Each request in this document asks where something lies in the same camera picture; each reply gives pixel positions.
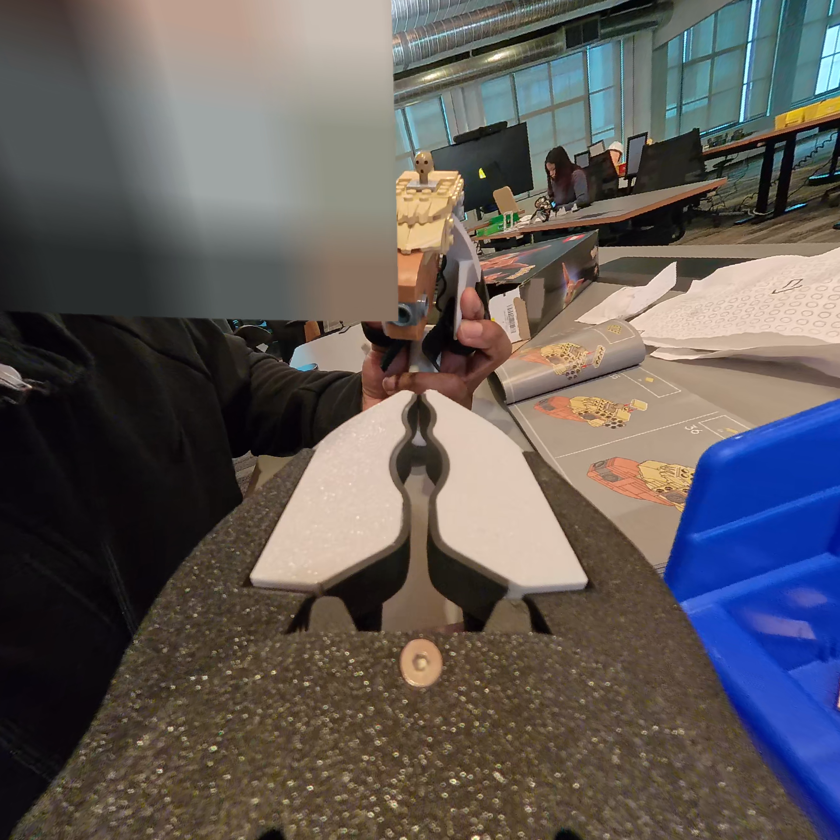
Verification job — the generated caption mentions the person's left forearm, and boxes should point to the person's left forearm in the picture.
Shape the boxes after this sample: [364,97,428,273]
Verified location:
[217,335,370,462]

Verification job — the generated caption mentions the black monitor screen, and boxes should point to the black monitor screen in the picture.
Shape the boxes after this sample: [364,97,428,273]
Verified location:
[431,122,536,215]

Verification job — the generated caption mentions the tan brick model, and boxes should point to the tan brick model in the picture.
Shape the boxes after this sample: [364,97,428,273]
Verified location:
[394,150,468,330]

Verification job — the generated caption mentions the flattened white paper bags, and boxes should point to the flattened white paper bags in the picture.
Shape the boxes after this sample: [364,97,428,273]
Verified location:
[575,263,681,328]

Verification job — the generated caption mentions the person's black jacket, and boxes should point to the person's black jacket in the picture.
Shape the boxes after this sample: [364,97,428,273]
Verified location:
[0,313,371,840]

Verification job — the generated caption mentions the blue plastic bin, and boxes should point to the blue plastic bin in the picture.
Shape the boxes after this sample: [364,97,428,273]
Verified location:
[663,399,840,840]

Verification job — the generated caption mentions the white dotted paper sheet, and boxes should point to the white dotted paper sheet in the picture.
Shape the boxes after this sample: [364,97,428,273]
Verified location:
[630,247,840,383]

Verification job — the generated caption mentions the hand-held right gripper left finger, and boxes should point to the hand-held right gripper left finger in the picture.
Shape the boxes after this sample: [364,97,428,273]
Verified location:
[250,392,424,598]

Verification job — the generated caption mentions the grey instruction booklet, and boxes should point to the grey instruction booklet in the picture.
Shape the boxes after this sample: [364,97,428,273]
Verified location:
[489,318,758,540]

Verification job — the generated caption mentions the dark printed kit box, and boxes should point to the dark printed kit box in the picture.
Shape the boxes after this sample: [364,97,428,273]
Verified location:
[479,230,602,330]

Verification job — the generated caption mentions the wooden rim table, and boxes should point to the wooden rim table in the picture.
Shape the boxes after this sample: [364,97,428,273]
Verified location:
[703,103,840,219]

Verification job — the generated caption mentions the silver ceiling duct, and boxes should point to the silver ceiling duct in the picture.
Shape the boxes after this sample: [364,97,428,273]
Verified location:
[394,0,660,74]

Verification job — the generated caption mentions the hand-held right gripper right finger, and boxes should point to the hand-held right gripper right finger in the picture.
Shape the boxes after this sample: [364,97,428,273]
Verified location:
[423,392,590,599]

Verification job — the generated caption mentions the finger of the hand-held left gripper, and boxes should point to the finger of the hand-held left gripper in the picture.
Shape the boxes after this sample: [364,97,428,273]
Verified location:
[447,217,492,345]

